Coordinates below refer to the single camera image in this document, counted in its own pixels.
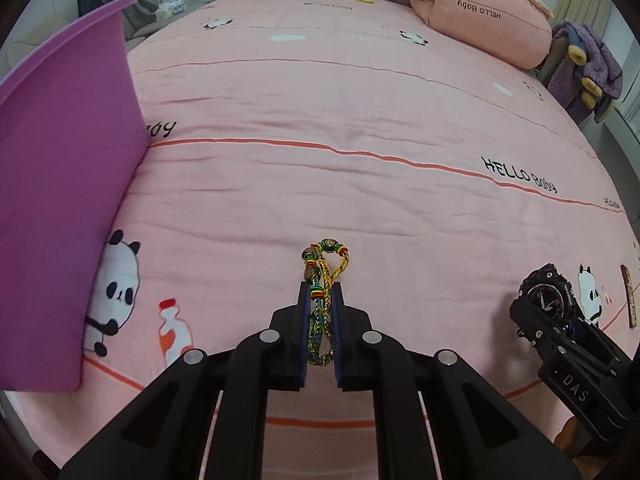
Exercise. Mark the purple plastic basin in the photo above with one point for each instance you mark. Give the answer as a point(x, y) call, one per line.
point(72, 136)

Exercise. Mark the black wrist watch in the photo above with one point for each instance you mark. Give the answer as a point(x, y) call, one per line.
point(548, 290)

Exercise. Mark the pink bedspread with pandas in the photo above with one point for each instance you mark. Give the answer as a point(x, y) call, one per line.
point(448, 174)

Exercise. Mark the tissue pack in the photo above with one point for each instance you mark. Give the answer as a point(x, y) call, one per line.
point(169, 9)

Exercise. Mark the beige rear chair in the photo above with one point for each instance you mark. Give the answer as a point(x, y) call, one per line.
point(136, 25)

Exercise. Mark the person's right hand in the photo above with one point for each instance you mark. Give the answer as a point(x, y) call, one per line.
point(572, 440)

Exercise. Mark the purple plush blanket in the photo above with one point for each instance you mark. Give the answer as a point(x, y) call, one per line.
point(581, 73)

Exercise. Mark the pink pillow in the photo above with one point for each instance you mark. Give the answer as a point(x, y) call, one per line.
point(516, 31)

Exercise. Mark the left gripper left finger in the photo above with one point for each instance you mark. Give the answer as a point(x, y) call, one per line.
point(205, 415)

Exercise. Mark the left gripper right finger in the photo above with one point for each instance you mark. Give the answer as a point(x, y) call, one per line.
point(435, 416)

